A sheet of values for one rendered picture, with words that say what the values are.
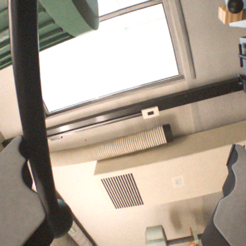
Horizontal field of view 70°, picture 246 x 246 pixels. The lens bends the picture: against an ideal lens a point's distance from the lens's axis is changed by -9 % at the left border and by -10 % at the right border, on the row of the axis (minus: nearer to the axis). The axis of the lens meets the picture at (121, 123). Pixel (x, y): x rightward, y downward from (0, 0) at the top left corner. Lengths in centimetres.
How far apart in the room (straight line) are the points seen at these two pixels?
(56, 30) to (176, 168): 151
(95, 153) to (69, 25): 152
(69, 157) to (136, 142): 61
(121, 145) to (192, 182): 70
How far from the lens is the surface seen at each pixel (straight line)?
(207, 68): 163
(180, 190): 182
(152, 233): 216
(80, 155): 173
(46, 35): 21
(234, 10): 25
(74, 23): 19
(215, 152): 163
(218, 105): 177
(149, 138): 156
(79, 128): 169
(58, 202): 17
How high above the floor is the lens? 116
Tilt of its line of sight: 11 degrees up
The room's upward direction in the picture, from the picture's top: 104 degrees counter-clockwise
